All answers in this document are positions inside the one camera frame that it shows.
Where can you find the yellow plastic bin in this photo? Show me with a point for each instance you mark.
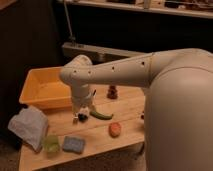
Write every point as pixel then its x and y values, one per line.
pixel 43 89

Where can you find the blue sponge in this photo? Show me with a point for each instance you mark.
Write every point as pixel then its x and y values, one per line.
pixel 73 144

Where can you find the green toy vegetable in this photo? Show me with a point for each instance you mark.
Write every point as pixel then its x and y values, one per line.
pixel 100 116

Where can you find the green plastic cup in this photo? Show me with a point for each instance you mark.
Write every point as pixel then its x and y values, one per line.
pixel 51 144

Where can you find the orange round toy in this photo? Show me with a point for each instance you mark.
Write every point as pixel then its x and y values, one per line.
pixel 114 129

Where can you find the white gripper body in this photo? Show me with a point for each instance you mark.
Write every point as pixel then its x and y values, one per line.
pixel 81 107

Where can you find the metal pole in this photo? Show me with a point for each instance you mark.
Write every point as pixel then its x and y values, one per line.
pixel 71 36

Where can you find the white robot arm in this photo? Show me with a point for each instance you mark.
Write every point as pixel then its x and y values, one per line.
pixel 178 110

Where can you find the grey metal shelf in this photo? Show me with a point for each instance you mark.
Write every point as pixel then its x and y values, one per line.
pixel 96 53

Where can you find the light grey towel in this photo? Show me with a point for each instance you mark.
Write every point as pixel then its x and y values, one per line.
pixel 30 124

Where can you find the brown toy figure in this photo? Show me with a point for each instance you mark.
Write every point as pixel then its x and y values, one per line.
pixel 112 92

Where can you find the upper wooden shelf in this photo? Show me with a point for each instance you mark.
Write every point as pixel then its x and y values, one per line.
pixel 148 6

